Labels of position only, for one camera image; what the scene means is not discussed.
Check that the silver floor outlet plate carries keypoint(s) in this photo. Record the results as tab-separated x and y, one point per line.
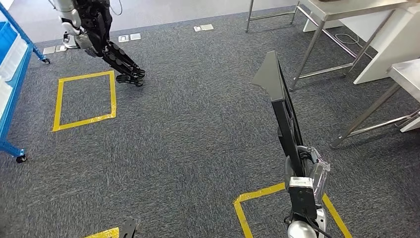
207	27
49	50
135	36
123	38
61	48
197	28

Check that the white block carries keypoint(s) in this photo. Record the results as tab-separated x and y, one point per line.
334	25

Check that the blue plastic crate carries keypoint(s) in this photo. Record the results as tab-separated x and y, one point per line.
6	42

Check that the white plastic crate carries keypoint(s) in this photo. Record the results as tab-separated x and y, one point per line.
4	95
16	56

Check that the black white humanoid robot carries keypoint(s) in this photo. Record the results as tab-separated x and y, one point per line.
95	26

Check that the white partition panel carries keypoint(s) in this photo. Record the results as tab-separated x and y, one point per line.
390	42

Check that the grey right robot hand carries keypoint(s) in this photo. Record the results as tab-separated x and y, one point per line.
321	179

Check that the small steel table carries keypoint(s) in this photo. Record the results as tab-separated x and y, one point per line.
408	70

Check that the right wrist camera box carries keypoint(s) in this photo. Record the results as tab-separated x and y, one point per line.
302	200

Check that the black plastic bracket part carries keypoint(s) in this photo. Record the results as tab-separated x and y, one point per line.
269	78

